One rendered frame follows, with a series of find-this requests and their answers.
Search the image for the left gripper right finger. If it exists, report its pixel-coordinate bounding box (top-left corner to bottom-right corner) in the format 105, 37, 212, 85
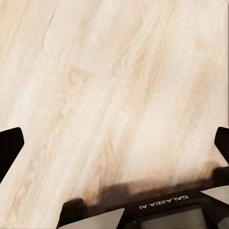
214, 126, 229, 164

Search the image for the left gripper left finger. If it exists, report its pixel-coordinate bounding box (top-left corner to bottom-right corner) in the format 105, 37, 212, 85
0, 127, 24, 183

